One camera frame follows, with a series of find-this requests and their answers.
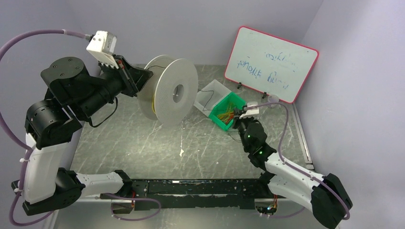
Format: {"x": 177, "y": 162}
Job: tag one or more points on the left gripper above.
{"x": 125, "y": 77}

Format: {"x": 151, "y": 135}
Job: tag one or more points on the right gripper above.
{"x": 239, "y": 119}

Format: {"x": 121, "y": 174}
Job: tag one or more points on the grey perforated spool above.
{"x": 175, "y": 85}

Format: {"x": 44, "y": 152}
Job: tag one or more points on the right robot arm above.
{"x": 324, "y": 196}

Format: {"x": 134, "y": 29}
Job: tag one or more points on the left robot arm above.
{"x": 72, "y": 97}

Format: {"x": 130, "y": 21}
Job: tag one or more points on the green plastic bin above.
{"x": 223, "y": 113}

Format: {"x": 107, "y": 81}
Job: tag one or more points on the clear plastic bin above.
{"x": 209, "y": 96}

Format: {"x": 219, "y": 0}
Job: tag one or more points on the red framed whiteboard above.
{"x": 269, "y": 64}

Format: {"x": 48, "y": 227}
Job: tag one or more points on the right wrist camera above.
{"x": 251, "y": 109}

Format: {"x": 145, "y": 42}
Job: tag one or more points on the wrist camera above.
{"x": 102, "y": 46}
{"x": 251, "y": 109}

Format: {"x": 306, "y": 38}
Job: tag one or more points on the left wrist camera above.
{"x": 102, "y": 46}

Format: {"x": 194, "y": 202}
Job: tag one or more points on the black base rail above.
{"x": 198, "y": 193}

